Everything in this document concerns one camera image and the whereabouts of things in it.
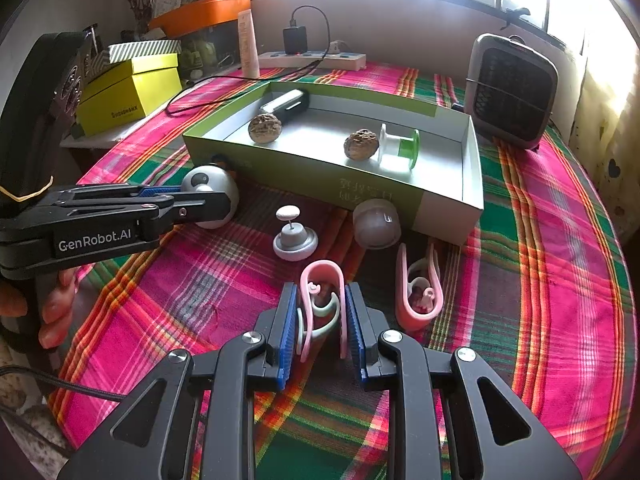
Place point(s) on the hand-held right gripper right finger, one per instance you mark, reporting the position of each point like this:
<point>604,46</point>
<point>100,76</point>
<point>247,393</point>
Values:
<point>354,330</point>

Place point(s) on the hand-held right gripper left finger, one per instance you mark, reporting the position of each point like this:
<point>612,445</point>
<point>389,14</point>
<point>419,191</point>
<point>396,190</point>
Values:
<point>287,330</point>

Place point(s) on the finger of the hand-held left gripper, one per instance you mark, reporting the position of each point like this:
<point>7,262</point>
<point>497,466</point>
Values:
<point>160,191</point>
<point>200,207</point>

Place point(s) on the white panda face toy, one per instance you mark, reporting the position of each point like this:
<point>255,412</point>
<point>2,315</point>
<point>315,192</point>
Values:
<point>220,185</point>

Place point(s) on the pink clip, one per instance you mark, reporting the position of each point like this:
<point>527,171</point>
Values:
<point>402,305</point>
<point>322,266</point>

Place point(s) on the grey white knob stopper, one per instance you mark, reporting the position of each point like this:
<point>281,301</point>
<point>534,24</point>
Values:
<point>295,242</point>

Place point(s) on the brown walnut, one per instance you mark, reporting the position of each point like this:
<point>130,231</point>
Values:
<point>265,129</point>
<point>360,145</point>

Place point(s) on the white dome light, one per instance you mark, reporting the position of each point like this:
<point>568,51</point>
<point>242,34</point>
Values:
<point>375,225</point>

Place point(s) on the green white cardboard box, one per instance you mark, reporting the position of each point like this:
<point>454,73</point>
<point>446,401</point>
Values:
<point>325,180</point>

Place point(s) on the black bike light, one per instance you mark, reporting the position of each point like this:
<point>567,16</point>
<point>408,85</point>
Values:
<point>287,102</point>

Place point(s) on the green white spool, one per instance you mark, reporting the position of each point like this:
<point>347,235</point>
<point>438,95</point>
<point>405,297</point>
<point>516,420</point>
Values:
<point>400,152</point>

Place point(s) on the person's left hand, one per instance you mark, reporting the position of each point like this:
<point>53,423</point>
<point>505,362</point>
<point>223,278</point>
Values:
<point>55,310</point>

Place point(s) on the yellow green box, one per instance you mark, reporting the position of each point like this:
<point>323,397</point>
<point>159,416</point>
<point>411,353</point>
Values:
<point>125,100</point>

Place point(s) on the green white striped box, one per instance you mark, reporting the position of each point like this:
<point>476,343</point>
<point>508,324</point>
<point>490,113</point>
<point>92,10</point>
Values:
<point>145,49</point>

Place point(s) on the glass tank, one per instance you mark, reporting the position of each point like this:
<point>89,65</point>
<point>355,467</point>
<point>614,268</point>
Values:
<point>210,52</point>

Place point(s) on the cream tube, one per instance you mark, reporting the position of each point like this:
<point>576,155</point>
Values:
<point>248,45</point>

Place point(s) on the pink green plaid tablecloth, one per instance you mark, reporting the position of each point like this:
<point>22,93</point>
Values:
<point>525,260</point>

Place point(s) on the orange plastic tray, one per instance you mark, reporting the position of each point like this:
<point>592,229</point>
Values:
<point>210,10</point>

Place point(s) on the black charger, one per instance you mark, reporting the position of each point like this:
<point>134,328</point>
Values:
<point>294,40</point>

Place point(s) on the white power strip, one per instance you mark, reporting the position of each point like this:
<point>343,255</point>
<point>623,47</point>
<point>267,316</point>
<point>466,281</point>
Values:
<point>345,62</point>

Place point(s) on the white plug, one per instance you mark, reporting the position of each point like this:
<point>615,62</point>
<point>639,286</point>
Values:
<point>339,46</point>

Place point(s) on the small black cylinder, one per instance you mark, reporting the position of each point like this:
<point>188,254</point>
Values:
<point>458,107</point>

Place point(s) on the grey black desk heater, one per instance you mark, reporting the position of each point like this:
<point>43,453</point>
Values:
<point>510,90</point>

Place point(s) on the cream patterned curtain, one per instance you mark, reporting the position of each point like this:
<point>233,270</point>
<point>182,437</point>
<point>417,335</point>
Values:
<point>610,135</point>

